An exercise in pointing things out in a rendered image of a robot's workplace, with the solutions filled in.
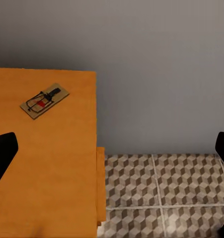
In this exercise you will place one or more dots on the mousetrap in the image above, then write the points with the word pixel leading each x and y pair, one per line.
pixel 45 100

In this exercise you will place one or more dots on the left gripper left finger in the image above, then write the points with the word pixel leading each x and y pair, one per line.
pixel 8 150

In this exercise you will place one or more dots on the cabinet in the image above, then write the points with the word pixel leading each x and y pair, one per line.
pixel 55 185

